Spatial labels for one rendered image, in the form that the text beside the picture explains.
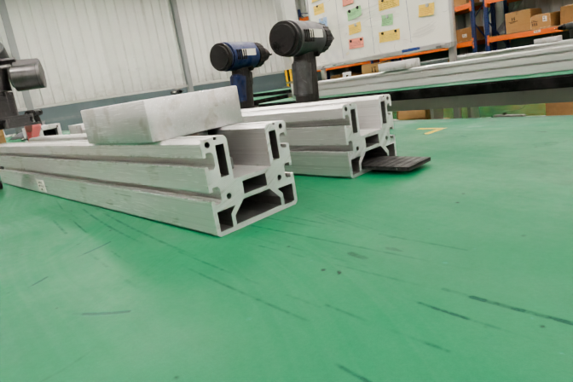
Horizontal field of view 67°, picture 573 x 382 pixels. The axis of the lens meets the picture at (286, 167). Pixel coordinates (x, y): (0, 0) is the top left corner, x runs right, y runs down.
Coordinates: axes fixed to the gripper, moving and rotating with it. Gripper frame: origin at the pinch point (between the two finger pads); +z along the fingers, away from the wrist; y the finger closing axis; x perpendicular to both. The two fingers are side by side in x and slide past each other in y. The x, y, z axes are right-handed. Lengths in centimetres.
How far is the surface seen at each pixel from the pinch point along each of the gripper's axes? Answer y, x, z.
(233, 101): 5, -78, -6
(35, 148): -4.6, -37.1, -3.1
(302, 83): 32, -63, -6
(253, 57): 41, -41, -13
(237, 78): 36, -40, -9
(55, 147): -4.5, -47.5, -3.2
